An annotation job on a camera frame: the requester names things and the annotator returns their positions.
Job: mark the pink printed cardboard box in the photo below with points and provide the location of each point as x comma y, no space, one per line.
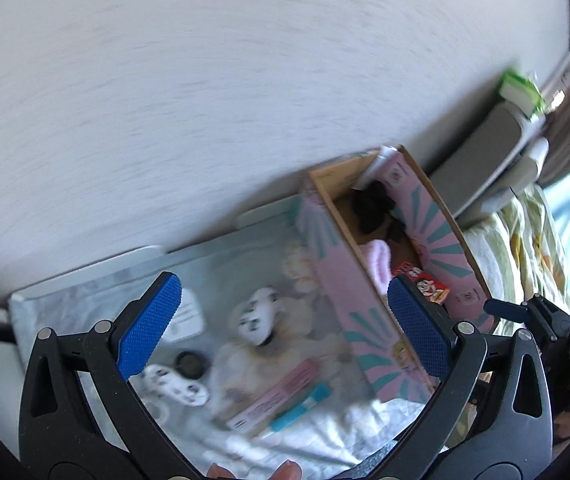
365,310

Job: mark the yellow green blanket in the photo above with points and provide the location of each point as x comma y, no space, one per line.
525,255

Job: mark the red milk carton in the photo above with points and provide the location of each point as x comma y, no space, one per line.
427,285

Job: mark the black scrunchie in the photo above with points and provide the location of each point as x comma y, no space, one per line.
371,207

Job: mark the person's left hand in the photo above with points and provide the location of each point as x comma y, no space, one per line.
287,472

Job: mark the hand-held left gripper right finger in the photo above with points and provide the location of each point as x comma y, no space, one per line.
417,330

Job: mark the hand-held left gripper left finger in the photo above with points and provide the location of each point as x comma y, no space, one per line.
150,327

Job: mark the blue tube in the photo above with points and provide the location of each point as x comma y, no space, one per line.
301,406

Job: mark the pink fluffy sock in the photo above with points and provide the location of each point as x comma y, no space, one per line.
380,265

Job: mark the white earphone case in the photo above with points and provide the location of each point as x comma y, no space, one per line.
185,315

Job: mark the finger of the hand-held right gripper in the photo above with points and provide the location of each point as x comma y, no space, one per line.
507,309

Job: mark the long pink box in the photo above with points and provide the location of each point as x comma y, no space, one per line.
275,399

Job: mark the green tissue packet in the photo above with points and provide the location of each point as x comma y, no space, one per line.
520,89

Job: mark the white panda print sock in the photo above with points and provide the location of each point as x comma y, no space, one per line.
257,317
175,387

